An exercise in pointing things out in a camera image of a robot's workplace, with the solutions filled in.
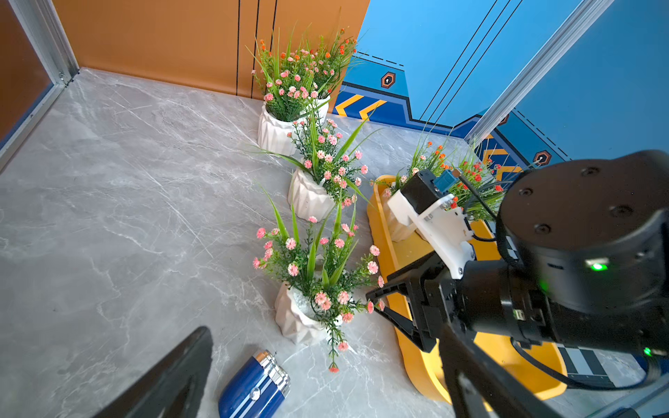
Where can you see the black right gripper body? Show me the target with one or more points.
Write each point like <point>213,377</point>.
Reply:
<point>453,310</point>

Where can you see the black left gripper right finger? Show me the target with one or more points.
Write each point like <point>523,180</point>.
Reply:
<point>474,380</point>

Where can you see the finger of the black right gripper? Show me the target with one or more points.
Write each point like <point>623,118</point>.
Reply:
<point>423,329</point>
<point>420,283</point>

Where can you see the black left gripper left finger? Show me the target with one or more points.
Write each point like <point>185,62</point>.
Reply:
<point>174,387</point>

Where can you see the potted plant orange red flowers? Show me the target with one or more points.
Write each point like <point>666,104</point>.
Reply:
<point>430,155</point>

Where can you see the potted plant pink flowers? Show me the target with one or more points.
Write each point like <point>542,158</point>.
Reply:
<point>329,171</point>
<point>290,93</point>

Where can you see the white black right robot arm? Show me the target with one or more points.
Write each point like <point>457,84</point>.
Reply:
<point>583,261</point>

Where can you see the potted plant pink flowers back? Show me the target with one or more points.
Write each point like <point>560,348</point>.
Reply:
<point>290,93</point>

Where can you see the potted plant orange flowers corner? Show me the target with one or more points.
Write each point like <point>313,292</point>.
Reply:
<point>327,62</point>

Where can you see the white ribbed pot pink flowers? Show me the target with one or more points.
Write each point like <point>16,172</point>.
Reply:
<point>317,263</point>

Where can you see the black white chessboard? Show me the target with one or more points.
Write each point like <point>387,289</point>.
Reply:
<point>583,366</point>

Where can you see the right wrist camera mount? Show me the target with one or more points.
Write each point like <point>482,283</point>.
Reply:
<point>426,203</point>

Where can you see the aluminium corner post right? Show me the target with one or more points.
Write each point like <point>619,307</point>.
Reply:
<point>573,28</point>

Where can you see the aluminium corner post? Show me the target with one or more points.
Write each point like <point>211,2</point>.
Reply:
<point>573,28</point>
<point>41,24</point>

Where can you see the aluminium corner post left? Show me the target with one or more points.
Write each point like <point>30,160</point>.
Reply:
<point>41,24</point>

